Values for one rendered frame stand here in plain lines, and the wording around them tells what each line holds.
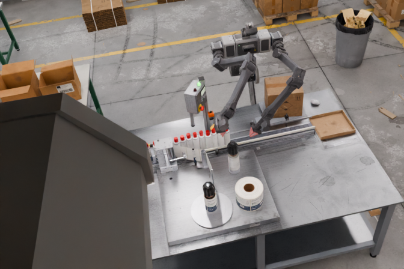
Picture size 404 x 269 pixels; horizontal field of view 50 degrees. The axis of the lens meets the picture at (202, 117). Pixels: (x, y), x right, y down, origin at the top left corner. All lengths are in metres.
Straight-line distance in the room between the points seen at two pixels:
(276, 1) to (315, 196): 3.82
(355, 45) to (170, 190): 3.22
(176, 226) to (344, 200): 1.23
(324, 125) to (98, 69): 3.53
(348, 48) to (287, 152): 2.41
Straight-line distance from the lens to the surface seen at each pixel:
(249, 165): 3.44
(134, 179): 0.19
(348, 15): 5.79
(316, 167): 3.52
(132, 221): 0.17
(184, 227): 3.14
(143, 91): 5.67
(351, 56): 5.76
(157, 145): 3.31
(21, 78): 4.85
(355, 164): 3.58
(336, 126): 3.84
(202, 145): 3.51
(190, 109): 3.28
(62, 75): 4.69
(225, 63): 3.39
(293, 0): 6.65
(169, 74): 5.88
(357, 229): 3.97
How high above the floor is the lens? 3.50
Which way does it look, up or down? 43 degrees down
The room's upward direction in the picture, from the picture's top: 8 degrees counter-clockwise
